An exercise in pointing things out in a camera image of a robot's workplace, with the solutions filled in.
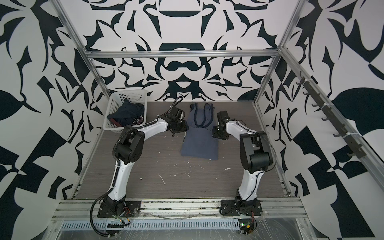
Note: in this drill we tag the white plastic laundry basket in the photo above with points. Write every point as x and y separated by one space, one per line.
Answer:
117 99

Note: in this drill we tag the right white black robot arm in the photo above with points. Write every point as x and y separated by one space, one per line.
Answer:
255 155

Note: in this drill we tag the aluminium frame back crossbar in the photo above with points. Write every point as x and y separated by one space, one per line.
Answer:
181 54

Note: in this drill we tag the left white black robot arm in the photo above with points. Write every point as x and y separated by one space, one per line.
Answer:
129 148

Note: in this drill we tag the maroon tank top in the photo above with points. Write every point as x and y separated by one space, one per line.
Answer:
114 122

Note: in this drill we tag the aluminium front rail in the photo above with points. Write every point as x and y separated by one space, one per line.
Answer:
181 208

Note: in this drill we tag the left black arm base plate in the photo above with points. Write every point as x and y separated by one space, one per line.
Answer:
124 209

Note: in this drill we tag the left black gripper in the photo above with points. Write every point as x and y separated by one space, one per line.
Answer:
186 128

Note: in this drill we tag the white slotted cable duct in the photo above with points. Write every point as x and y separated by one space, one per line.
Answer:
186 224

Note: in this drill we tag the grey wall hook rack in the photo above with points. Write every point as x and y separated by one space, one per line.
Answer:
334 116

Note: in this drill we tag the blue-grey tank top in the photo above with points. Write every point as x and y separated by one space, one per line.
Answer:
198 141

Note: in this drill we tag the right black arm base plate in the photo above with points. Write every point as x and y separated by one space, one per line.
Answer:
234 207

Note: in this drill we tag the green circuit board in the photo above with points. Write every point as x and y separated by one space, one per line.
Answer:
247 226

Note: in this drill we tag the dark navy tank top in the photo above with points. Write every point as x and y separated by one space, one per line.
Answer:
129 114

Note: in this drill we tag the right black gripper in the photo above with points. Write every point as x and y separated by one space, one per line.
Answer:
215 133

